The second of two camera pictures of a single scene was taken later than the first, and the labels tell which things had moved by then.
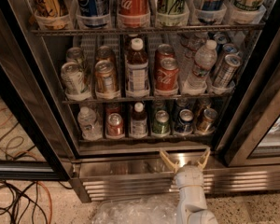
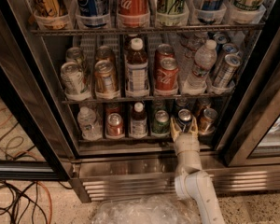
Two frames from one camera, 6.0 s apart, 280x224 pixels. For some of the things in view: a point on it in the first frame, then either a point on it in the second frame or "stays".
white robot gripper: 189,175 to 186,142
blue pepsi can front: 185,122 stays
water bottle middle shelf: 204,61 stays
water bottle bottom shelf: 90,127 stays
